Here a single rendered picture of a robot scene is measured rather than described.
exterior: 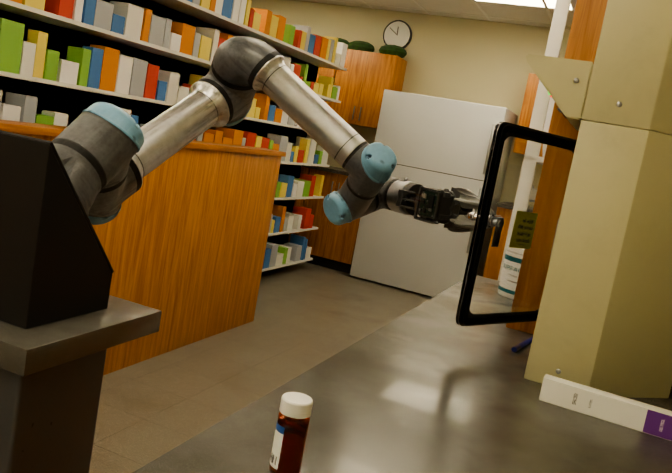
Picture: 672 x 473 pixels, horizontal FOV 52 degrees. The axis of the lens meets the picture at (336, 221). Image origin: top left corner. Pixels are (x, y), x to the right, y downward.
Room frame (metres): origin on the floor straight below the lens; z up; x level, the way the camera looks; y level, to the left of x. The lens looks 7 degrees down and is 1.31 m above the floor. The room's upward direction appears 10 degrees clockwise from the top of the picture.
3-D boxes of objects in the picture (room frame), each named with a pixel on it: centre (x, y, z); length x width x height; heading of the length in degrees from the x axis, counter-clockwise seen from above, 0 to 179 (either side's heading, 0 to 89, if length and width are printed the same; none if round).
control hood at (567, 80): (1.39, -0.39, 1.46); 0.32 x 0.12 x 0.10; 159
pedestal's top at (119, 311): (1.14, 0.49, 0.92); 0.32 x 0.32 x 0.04; 70
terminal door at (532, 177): (1.41, -0.38, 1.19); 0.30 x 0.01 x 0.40; 132
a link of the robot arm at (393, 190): (1.57, -0.14, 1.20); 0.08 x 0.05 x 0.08; 131
